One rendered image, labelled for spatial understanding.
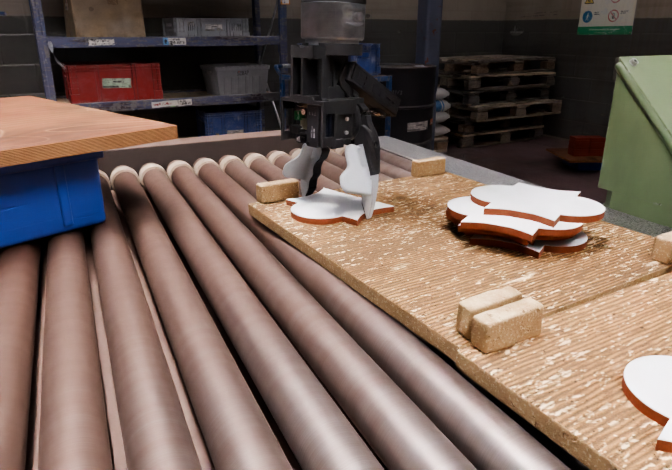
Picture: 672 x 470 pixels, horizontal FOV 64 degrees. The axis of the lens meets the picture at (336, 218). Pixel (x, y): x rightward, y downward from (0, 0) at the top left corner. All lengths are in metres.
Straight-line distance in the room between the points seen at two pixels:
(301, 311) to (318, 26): 0.32
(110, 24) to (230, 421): 4.19
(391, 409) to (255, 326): 0.15
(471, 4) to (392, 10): 1.09
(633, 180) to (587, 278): 0.40
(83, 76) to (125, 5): 0.61
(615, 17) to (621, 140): 5.29
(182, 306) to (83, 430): 0.16
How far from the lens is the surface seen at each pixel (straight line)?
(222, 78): 4.60
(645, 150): 0.94
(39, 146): 0.68
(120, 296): 0.56
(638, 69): 0.97
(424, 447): 0.36
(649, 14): 6.04
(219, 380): 0.42
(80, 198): 0.74
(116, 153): 1.09
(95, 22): 4.46
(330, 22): 0.63
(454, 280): 0.52
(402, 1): 6.18
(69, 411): 0.42
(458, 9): 6.66
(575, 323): 0.48
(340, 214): 0.66
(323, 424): 0.37
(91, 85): 4.40
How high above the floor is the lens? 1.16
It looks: 19 degrees down
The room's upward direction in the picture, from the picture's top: straight up
